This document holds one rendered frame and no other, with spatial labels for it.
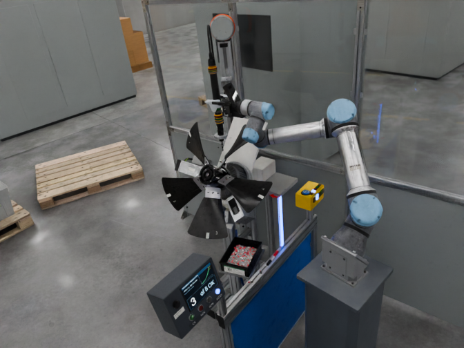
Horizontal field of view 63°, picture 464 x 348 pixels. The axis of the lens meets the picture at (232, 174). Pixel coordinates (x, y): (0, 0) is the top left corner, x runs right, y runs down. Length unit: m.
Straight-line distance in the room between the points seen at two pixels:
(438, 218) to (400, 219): 0.22
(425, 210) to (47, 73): 6.22
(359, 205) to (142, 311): 2.07
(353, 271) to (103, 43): 6.57
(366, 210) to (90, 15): 6.55
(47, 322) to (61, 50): 4.98
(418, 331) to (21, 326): 2.86
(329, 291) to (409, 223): 1.01
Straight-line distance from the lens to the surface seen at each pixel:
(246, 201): 1.99
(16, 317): 3.58
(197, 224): 2.14
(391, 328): 2.95
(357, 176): 1.59
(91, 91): 7.58
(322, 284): 1.76
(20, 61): 7.15
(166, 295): 1.43
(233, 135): 2.45
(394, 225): 2.64
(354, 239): 1.67
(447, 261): 2.69
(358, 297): 1.73
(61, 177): 5.10
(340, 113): 1.65
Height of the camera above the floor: 2.27
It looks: 30 degrees down
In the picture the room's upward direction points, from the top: 7 degrees counter-clockwise
